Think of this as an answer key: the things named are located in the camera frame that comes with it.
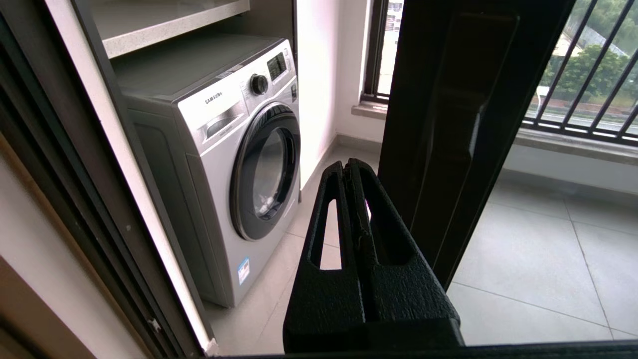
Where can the black metal balcony railing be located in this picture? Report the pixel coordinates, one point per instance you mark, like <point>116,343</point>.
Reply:
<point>573,130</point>

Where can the white wall shelf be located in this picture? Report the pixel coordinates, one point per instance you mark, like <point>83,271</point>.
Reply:
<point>164,25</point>

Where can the white front-load washing machine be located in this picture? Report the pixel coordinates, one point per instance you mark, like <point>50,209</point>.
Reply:
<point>219,164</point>

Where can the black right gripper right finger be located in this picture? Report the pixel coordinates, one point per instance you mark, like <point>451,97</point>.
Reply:
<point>403,294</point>

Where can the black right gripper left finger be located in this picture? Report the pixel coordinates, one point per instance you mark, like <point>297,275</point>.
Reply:
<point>329,299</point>

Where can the black framed sliding glass door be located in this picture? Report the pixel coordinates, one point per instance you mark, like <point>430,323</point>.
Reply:
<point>89,199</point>
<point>423,99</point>

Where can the black window frame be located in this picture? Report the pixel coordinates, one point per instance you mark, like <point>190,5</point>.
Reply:
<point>371,50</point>

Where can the grey stone window sill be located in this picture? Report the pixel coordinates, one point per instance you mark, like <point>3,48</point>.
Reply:
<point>573,149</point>

